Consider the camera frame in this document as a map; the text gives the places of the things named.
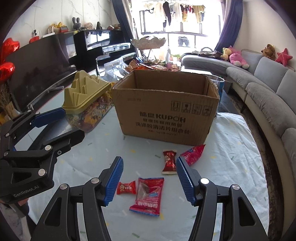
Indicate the yellow plush toy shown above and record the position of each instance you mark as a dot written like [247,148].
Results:
[226,52]

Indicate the clear plastic bag of snacks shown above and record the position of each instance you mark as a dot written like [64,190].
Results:
[115,70]

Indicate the white two-tier snack tray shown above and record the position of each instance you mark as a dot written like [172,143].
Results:
[152,55]

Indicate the black upright piano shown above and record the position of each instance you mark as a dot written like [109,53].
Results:
[96,47]

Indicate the left blue curtain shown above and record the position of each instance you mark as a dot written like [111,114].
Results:
[124,17]

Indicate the red hawthorn snack packet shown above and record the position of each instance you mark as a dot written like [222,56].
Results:
[148,198]

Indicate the red glossy snack packet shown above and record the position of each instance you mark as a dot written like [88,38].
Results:
[192,155]

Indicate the right blue curtain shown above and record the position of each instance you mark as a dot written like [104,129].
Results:
[232,23]

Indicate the left hand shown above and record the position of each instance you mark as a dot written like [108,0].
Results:
[18,202]

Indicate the brown cardboard box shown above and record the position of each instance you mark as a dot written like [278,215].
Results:
[177,107]

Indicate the white security camera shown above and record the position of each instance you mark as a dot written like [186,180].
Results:
[35,36]

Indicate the small red candy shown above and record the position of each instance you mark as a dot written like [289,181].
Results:
[126,188]

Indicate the grey bag on sofa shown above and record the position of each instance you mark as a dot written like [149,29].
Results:
[209,53]

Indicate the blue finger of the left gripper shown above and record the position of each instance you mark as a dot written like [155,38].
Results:
[42,119]

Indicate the black television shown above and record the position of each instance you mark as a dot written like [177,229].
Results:
[40,65]

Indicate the grey bunny figure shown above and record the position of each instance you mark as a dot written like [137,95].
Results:
[76,23]

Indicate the pink doll figure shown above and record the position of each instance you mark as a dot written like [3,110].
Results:
[88,26]

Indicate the blue curtain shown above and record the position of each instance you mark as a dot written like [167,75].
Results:
[124,17]
[232,23]

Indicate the hanging laundry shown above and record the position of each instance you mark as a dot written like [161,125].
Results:
[176,12]

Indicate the dark red candy packet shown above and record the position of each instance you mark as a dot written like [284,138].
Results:
[170,162]

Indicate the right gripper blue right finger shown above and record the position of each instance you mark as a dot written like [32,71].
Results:
[189,179]

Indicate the brown plush dog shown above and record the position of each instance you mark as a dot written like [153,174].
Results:
[269,52]

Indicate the grey sectional sofa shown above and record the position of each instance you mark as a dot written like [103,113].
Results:
[270,85]

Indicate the pink plush pig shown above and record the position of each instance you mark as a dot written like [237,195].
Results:
[236,59]

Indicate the yellow lidded snack container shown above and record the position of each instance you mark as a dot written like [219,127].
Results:
[87,101]

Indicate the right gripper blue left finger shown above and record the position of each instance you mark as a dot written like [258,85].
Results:
[110,180]

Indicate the red star pillow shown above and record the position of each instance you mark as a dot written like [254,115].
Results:
[283,57]

